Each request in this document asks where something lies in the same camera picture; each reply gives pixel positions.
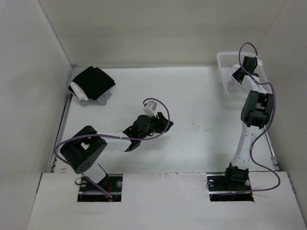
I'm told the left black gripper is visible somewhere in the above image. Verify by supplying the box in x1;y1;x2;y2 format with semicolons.
139;112;173;140

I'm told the white tank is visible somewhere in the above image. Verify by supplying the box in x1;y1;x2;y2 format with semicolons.
70;81;89;101
224;64;247;93

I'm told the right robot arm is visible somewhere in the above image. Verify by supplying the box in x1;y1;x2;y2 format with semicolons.
222;57;274;192

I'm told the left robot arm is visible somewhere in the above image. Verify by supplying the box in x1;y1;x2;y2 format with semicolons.
60;112;174;191

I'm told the folded grey tank top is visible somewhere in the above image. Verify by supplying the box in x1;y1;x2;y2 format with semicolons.
80;90;112;106

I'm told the folded black tank top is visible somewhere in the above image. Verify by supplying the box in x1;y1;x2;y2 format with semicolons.
68;66;116;100

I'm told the folded white tank top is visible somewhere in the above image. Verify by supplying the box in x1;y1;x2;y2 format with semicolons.
70;81;89;101

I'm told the white plastic basket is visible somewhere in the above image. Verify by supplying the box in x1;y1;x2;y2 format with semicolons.
216;52;258;110

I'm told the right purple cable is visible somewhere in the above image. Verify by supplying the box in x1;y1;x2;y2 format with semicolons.
238;42;281;194

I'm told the purple cable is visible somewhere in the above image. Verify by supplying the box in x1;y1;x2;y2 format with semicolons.
238;42;281;194
54;97;171;198

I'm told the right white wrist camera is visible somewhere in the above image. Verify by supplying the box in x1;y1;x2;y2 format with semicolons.
256;57;263;69

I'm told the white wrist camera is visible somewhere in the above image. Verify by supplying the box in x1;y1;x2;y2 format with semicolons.
256;57;263;69
143;101;157;117

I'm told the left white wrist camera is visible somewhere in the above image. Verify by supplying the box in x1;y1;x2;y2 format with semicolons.
143;101;157;117

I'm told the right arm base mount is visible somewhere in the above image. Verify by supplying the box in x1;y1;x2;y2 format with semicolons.
206;173;254;202

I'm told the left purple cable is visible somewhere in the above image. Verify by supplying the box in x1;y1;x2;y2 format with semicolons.
54;97;171;198

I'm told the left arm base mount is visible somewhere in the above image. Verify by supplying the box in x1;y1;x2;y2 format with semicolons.
75;174;123;203

